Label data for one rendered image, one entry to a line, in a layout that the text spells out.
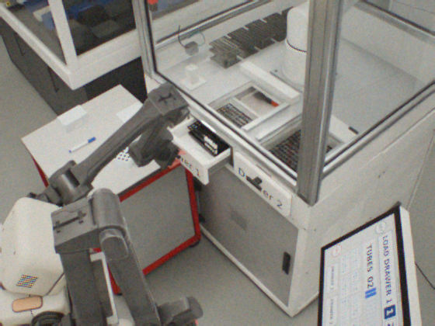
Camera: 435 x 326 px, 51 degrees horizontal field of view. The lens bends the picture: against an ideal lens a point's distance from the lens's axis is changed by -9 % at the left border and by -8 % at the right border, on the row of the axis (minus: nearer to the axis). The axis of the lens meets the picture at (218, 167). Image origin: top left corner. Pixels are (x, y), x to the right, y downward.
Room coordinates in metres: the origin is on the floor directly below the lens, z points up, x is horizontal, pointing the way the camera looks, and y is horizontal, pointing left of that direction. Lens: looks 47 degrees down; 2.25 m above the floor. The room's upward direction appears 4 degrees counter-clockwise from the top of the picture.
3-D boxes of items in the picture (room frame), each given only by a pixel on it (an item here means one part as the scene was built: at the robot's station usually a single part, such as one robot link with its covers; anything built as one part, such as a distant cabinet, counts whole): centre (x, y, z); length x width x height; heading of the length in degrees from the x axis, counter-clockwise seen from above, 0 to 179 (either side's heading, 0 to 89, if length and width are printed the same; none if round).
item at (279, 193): (1.18, -0.15, 0.87); 0.29 x 0.02 x 0.11; 36
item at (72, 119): (1.74, 0.67, 0.79); 0.13 x 0.09 x 0.05; 127
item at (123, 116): (1.76, 0.39, 0.77); 0.13 x 0.09 x 0.02; 126
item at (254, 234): (1.68, -0.38, 0.40); 1.03 x 0.95 x 0.80; 36
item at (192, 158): (1.37, 0.13, 0.87); 0.29 x 0.02 x 0.11; 36
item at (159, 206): (1.59, 0.52, 0.38); 0.62 x 0.58 x 0.76; 36
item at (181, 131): (1.49, -0.03, 0.86); 0.40 x 0.26 x 0.06; 126
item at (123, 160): (1.49, 0.39, 0.78); 0.12 x 0.08 x 0.04; 158
